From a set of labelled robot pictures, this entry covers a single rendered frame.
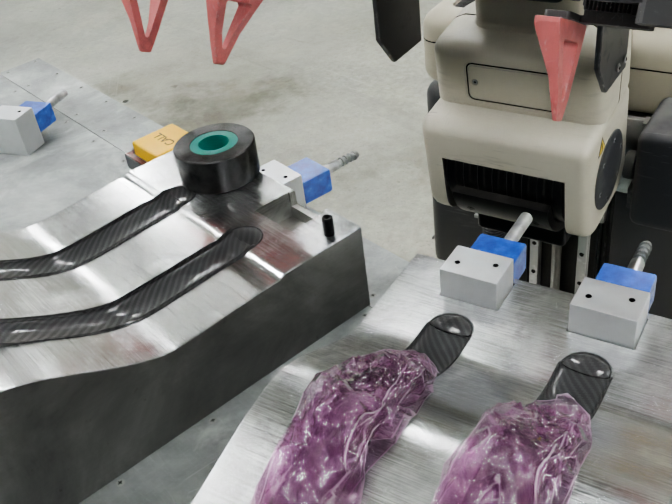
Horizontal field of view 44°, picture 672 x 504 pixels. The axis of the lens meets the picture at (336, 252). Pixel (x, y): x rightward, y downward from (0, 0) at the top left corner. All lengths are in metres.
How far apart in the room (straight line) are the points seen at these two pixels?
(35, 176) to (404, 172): 1.55
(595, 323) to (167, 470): 0.35
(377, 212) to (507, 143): 1.32
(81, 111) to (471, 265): 0.74
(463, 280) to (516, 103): 0.42
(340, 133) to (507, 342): 2.14
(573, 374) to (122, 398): 0.33
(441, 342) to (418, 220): 1.63
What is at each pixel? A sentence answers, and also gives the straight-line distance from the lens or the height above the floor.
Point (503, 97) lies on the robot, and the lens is 1.05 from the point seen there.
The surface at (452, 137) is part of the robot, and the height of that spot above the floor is 0.78.
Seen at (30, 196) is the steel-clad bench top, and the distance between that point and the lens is 1.07.
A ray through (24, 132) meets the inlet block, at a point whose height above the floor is 0.83.
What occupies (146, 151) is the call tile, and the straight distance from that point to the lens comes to 1.02.
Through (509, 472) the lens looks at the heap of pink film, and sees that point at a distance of 0.49.
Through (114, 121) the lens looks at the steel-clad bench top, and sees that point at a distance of 1.20.
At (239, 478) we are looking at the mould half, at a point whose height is 0.88.
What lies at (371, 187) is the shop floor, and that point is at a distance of 2.43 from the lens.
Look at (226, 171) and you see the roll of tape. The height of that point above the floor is 0.91.
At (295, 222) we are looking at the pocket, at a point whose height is 0.86.
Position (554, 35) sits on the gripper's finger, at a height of 1.06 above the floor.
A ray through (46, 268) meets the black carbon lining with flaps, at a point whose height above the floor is 0.88.
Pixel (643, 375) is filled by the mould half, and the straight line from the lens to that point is 0.63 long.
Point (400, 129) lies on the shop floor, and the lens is 2.72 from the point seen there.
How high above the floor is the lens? 1.30
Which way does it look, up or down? 36 degrees down
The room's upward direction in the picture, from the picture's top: 8 degrees counter-clockwise
